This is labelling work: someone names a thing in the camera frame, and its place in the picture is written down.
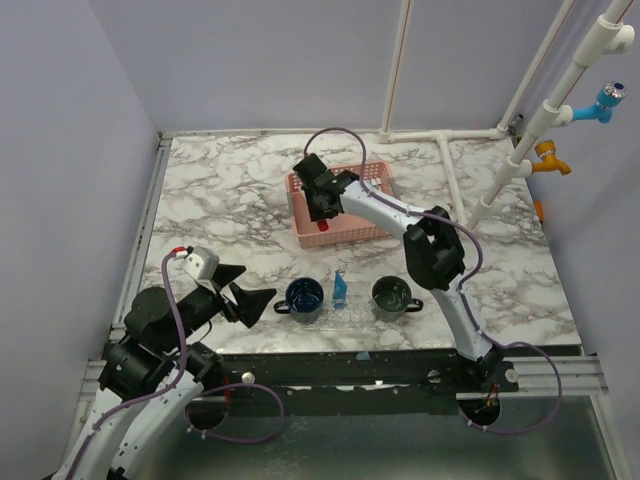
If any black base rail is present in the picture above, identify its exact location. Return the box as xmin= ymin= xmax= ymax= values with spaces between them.
xmin=194 ymin=349 xmax=519 ymax=417

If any yellow faucet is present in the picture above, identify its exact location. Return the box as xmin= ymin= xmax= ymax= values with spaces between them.
xmin=532 ymin=140 xmax=571 ymax=176

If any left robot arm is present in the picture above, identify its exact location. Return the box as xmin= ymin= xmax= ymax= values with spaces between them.
xmin=52 ymin=264 xmax=276 ymax=479

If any dark green mug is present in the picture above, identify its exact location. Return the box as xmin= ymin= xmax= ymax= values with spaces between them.
xmin=370 ymin=276 xmax=424 ymax=322

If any white pvc pipe frame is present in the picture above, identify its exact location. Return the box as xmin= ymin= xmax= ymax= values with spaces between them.
xmin=378 ymin=1 xmax=635 ymax=230

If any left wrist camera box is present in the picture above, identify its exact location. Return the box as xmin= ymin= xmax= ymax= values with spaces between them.
xmin=180 ymin=247 xmax=220 ymax=291

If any blue toothpaste tube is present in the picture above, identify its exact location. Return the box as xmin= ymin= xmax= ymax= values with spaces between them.
xmin=332 ymin=270 xmax=348 ymax=309

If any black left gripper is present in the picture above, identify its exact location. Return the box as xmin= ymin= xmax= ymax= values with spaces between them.
xmin=163 ymin=263 xmax=277 ymax=351

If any blue faucet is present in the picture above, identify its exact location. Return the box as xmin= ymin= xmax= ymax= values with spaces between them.
xmin=572 ymin=81 xmax=627 ymax=124

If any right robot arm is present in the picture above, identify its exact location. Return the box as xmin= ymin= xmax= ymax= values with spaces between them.
xmin=293 ymin=154 xmax=503 ymax=392

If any pink plastic basket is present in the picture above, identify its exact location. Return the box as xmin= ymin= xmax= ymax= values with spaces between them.
xmin=284 ymin=160 xmax=407 ymax=250

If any dark blue mug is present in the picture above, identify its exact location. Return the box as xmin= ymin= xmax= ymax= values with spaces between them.
xmin=273 ymin=277 xmax=324 ymax=325

